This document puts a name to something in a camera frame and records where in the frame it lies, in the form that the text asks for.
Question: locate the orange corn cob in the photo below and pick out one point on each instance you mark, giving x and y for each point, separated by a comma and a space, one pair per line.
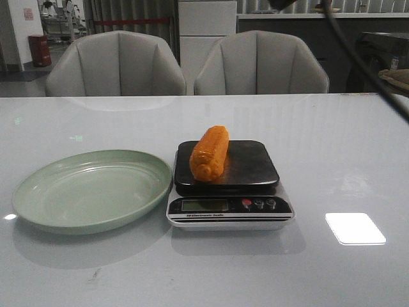
209, 154

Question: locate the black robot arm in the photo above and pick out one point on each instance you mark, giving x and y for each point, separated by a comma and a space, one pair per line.
279, 5

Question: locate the black silver kitchen scale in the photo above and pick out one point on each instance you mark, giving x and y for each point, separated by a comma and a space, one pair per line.
247, 196

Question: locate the right grey upholstered chair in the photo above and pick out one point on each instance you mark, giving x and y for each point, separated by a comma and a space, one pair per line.
260, 63

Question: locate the grey upholstered chair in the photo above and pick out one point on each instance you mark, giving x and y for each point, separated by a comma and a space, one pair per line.
260, 63
116, 63

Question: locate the light green oval plate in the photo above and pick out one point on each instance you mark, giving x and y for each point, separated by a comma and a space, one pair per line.
93, 192

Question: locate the left grey upholstered chair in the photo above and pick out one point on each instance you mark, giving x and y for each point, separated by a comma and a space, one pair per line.
116, 63

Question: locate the white drawer cabinet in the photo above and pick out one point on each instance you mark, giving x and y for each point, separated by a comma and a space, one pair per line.
201, 24

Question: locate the grey counter with white top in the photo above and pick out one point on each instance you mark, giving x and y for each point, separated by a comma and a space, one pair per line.
313, 29

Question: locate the dark glossy side table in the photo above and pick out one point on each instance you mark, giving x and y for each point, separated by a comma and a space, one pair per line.
380, 51

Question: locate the tan cushion at right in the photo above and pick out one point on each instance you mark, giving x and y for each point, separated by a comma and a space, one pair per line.
396, 80

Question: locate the pink paper sign on wall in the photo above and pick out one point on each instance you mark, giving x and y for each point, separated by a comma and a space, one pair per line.
28, 14

